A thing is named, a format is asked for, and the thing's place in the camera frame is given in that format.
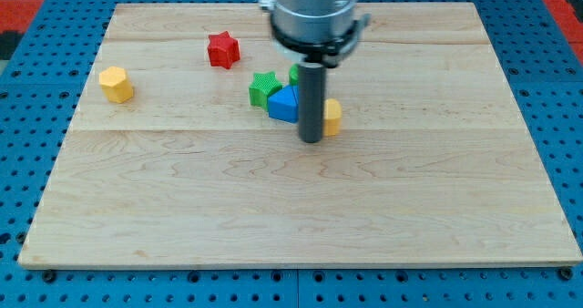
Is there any blue triangular block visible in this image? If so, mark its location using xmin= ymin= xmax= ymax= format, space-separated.
xmin=268 ymin=85 xmax=298 ymax=123

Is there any green star block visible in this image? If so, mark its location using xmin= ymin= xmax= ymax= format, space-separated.
xmin=249 ymin=71 xmax=283 ymax=111

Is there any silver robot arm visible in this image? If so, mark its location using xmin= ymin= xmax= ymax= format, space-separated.
xmin=259 ymin=0 xmax=370 ymax=143

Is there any yellow heart block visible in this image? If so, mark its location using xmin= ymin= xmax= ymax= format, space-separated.
xmin=323 ymin=98 xmax=343 ymax=137

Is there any yellow hexagon block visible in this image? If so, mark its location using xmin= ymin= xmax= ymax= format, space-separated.
xmin=98 ymin=66 xmax=134 ymax=103

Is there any green round block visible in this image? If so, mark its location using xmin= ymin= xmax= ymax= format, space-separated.
xmin=288 ymin=64 xmax=299 ymax=86

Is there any red star block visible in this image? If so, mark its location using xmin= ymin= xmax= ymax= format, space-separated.
xmin=207 ymin=31 xmax=240 ymax=69

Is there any black clamp ring mount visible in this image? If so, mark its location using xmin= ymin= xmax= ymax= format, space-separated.
xmin=270 ymin=14 xmax=370 ymax=68

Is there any light wooden board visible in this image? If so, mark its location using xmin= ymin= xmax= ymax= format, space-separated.
xmin=18 ymin=3 xmax=582 ymax=270

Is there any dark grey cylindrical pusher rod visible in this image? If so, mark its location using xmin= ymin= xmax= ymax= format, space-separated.
xmin=298 ymin=62 xmax=326 ymax=143

